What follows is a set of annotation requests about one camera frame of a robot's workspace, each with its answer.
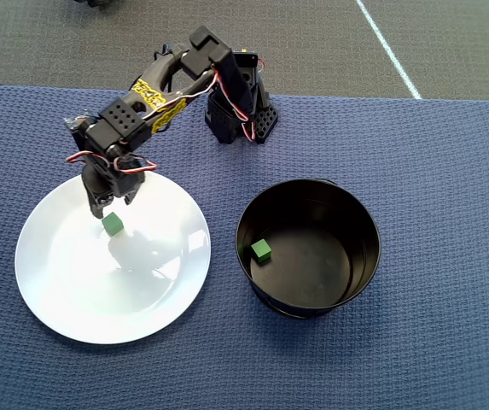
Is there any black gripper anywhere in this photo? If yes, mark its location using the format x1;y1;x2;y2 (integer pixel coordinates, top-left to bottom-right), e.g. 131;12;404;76
80;143;147;220

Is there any green cube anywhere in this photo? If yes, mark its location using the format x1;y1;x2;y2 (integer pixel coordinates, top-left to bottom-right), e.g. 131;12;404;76
249;238;272;264
101;211;125;237

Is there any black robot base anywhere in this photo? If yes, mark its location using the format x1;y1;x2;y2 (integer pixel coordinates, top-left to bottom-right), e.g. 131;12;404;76
204;50;279;146

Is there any white round plate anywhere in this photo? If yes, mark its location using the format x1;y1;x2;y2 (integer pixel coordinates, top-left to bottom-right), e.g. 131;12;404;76
14;173;212;346

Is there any black metal bucket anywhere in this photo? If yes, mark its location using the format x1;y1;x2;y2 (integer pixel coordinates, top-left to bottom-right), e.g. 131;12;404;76
235;178;382;319

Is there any blue woven tablecloth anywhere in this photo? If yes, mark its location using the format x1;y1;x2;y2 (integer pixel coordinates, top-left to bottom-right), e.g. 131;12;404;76
0;82;489;410

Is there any red white servo cable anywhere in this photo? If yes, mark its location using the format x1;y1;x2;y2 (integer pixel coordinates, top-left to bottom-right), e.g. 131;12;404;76
149;57;267;143
65;150;158;174

